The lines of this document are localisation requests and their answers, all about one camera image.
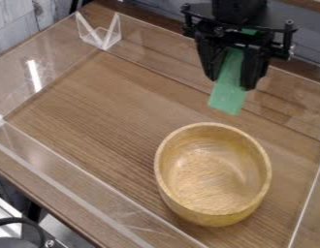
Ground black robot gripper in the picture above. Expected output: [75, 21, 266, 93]
[180, 0, 298, 91]

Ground green rectangular block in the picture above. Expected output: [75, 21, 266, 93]
[207, 27, 259, 116]

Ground brown wooden bowl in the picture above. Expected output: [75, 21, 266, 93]
[154, 122, 273, 227]

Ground black cable bottom left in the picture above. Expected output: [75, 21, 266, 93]
[0, 216, 46, 248]

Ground black metal bracket with bolt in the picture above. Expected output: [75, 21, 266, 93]
[21, 224, 71, 248]

